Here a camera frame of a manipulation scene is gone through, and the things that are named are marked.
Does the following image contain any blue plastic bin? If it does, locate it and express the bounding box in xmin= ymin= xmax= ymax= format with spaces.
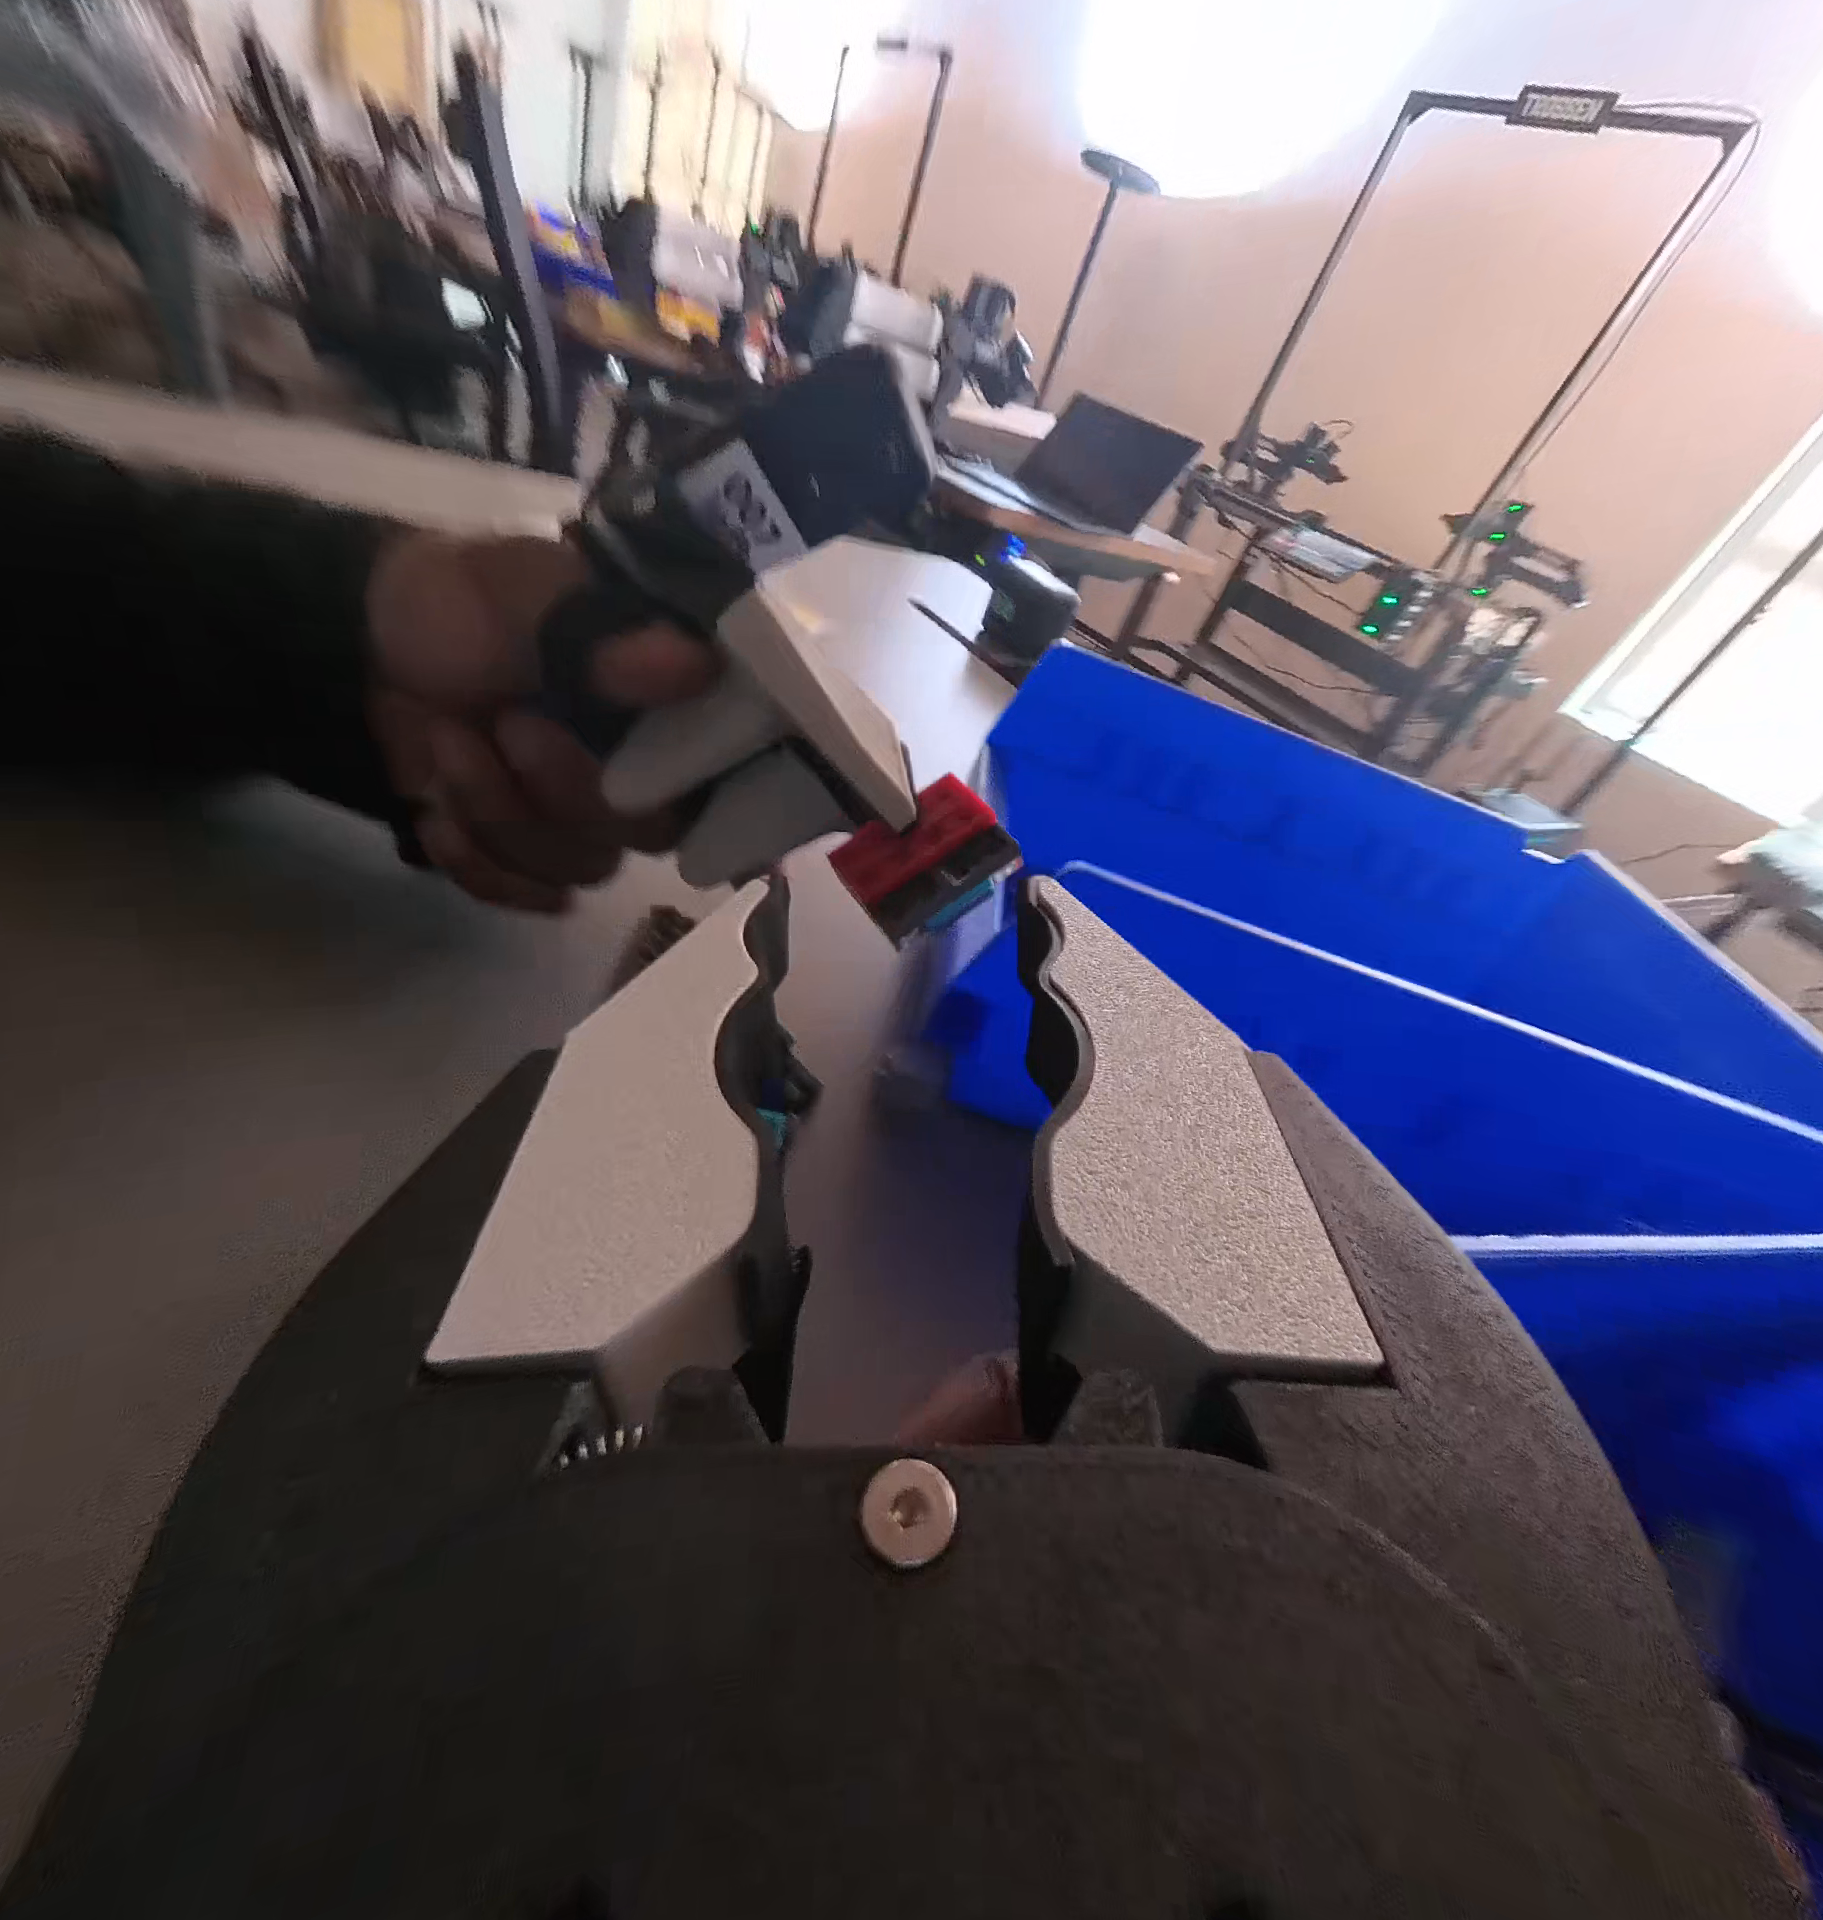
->
xmin=915 ymin=860 xmax=1823 ymax=1245
xmin=983 ymin=642 xmax=1823 ymax=1089
xmin=1454 ymin=1230 xmax=1823 ymax=1920

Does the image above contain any grey desk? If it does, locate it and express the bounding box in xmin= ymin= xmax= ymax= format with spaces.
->
xmin=0 ymin=352 xmax=1092 ymax=1847

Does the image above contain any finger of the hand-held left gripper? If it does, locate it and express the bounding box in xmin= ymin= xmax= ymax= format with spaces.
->
xmin=715 ymin=574 xmax=923 ymax=835
xmin=678 ymin=746 xmax=864 ymax=890

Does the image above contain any black office chair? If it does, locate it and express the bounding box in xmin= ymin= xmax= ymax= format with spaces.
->
xmin=444 ymin=36 xmax=664 ymax=474

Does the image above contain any black laptop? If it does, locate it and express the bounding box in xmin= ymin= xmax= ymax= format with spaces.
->
xmin=1001 ymin=393 xmax=1207 ymax=537

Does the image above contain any small side desk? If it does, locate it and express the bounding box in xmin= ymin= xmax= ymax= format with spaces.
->
xmin=1714 ymin=816 xmax=1823 ymax=977

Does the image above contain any person's right hand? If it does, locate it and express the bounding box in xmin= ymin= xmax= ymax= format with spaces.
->
xmin=909 ymin=1348 xmax=1028 ymax=1446

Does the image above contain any black floor lamp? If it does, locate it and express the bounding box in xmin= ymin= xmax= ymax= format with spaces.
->
xmin=1035 ymin=147 xmax=1163 ymax=406
xmin=1564 ymin=472 xmax=1823 ymax=815

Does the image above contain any person's left hand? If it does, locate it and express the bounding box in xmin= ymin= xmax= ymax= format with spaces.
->
xmin=362 ymin=530 xmax=722 ymax=913

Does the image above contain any black router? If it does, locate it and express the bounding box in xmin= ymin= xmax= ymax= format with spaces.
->
xmin=1459 ymin=781 xmax=1588 ymax=860

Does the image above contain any small black device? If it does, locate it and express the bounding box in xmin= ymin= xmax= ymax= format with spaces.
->
xmin=983 ymin=553 xmax=1083 ymax=665

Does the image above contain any black metal frame rig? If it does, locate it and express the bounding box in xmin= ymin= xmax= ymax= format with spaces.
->
xmin=1224 ymin=86 xmax=1764 ymax=518

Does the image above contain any robot station table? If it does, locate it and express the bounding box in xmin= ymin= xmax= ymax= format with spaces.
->
xmin=1180 ymin=465 xmax=1558 ymax=773

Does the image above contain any red and teal brick assembly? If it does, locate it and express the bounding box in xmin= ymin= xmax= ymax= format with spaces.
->
xmin=825 ymin=772 xmax=1028 ymax=952

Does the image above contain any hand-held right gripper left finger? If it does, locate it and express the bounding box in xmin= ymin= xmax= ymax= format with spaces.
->
xmin=422 ymin=875 xmax=818 ymax=1433

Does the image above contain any person's left forearm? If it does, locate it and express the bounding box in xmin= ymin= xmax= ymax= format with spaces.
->
xmin=0 ymin=406 xmax=403 ymax=819

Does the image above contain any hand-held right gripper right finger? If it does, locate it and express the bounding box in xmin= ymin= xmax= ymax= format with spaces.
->
xmin=1016 ymin=875 xmax=1389 ymax=1384

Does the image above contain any window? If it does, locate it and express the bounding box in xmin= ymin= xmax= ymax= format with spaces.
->
xmin=1564 ymin=360 xmax=1823 ymax=828

